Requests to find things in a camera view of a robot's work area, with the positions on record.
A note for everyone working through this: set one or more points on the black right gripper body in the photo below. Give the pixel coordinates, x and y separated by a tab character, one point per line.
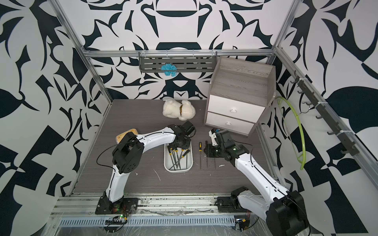
215	151

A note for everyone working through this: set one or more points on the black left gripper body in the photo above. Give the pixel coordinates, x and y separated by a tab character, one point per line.
186	143

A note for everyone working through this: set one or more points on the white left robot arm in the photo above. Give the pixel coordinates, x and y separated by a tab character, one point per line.
126	157

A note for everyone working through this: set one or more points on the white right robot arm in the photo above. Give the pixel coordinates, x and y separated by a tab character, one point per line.
283	211

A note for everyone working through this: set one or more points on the file tool in box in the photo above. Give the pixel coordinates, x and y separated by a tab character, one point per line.
183	162
177	158
173	166

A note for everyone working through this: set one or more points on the white plastic storage box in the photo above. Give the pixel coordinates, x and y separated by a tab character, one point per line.
167	160

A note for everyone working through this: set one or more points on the white plush toy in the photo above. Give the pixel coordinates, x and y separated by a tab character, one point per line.
178	110

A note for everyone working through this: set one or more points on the grey wooden drawer cabinet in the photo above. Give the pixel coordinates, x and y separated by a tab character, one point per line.
245	86

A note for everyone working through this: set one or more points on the teal crumpled cloth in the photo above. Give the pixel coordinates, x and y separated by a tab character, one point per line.
169	70

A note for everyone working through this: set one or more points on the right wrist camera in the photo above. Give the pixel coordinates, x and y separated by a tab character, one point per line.
213	135

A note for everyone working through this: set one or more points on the grey slotted wall shelf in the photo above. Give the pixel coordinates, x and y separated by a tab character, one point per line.
152	64

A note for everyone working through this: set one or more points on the grey wall hook rail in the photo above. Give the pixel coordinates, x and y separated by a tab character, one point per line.
327	114

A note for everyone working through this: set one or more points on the white perforated cable duct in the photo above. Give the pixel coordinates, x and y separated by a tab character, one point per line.
149	221

